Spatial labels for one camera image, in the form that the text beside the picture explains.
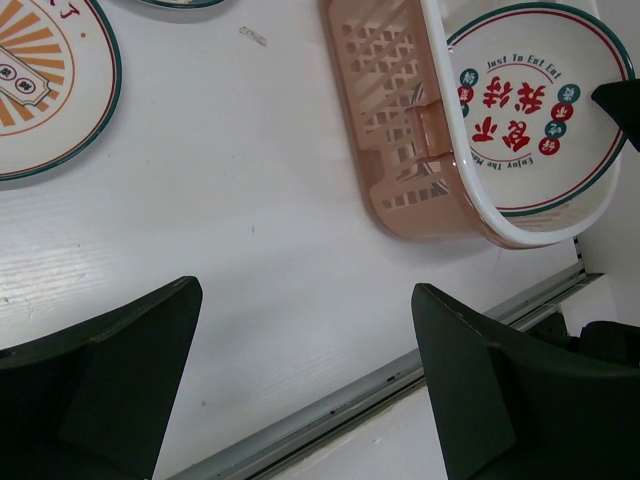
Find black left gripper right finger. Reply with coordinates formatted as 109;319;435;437
411;284;639;479

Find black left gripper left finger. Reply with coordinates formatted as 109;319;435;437
1;276;203;479

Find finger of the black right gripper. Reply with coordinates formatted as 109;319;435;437
591;79;640;151

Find plate with red characters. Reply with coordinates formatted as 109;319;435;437
448;2;635;218

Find plate with orange sunburst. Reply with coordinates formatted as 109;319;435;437
1;0;123;181

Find plate with green rim band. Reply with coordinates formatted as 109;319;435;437
141;0;224;10

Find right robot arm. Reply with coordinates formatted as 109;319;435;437
534;79;639;368

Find white and pink dish rack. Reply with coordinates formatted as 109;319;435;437
320;1;620;250

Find small tape scrap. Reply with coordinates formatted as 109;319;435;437
239;26;267;47

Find aluminium front rail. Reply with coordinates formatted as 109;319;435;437
173;262;602;479

